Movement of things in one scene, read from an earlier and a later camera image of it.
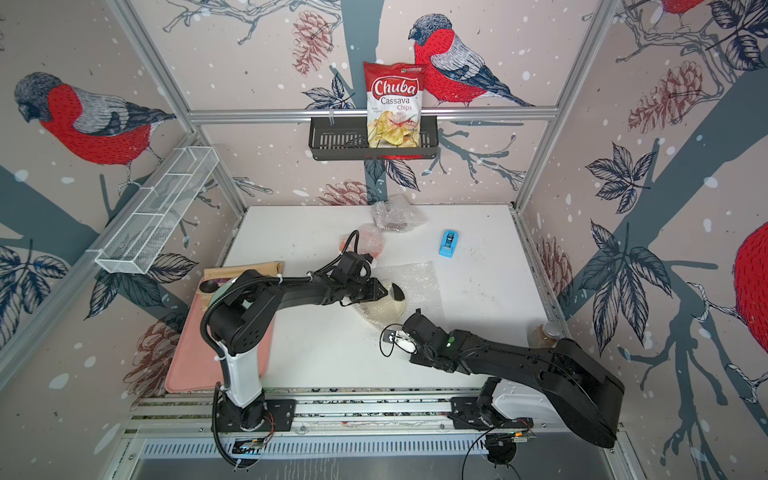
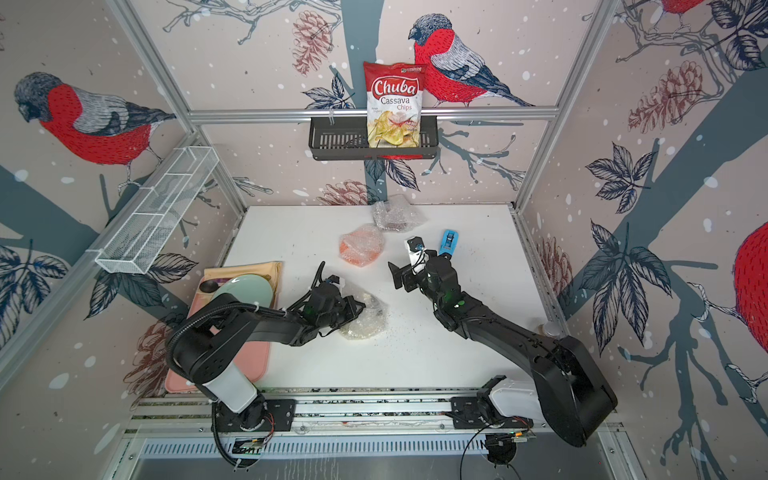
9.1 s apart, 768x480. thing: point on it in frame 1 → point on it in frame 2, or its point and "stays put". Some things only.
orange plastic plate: [370, 240] stays put
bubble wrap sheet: [411, 287] → [371, 319]
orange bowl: [370, 241] stays put
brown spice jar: [544, 335] stays put
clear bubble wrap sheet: [396, 214] stays put
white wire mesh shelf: [157, 211] stays put
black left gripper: [375, 290] → [350, 304]
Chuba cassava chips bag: [394, 98] stays put
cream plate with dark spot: [387, 309] → [369, 321]
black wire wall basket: [349, 141] stays put
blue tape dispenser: [448, 244] stays put
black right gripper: [416, 359] → [406, 276]
